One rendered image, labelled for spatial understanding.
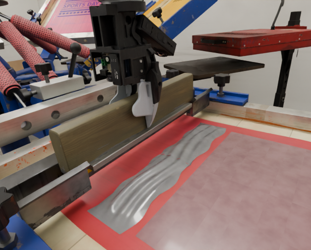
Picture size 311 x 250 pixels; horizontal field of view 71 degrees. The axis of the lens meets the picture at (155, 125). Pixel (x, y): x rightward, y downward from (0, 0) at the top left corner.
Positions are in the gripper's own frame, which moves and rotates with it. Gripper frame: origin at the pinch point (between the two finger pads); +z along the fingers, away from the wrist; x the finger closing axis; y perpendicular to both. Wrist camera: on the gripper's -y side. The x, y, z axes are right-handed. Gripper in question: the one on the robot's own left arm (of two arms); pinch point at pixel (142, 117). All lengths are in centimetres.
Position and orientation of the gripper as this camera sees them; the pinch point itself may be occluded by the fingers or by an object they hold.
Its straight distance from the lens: 43.8
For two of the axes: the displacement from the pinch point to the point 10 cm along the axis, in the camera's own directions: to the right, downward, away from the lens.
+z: 0.6, 9.0, 4.2
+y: -6.1, 3.7, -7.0
